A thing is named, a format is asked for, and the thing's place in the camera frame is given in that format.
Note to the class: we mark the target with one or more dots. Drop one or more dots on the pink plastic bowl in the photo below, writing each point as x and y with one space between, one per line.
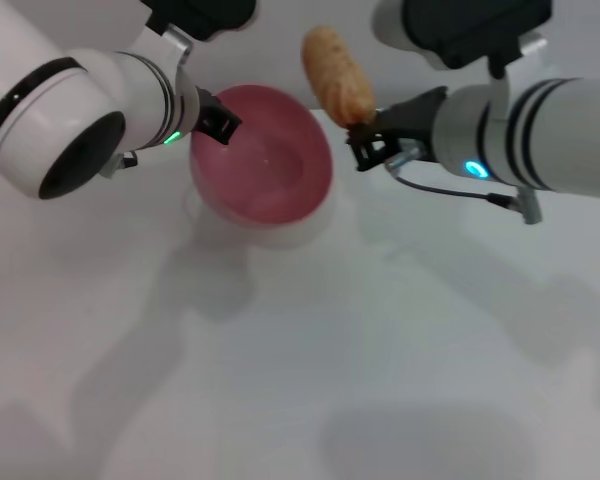
280 180

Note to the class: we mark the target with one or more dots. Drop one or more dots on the right silver camera bracket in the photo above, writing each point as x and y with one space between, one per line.
500 85

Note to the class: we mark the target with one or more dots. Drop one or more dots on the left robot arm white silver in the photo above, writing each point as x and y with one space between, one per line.
55 100

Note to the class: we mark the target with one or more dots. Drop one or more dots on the silver camera bracket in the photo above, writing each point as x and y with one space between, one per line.
179 47
500 85

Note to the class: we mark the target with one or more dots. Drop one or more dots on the right wrist camera black housing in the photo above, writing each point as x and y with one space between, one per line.
460 25

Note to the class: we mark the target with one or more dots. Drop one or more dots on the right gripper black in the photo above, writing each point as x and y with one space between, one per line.
412 122

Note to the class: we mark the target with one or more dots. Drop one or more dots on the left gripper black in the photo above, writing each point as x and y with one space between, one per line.
204 102

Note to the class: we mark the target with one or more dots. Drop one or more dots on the orange ridged bread loaf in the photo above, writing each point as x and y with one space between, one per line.
337 75

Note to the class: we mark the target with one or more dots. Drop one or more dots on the left silver camera bracket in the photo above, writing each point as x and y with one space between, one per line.
179 47

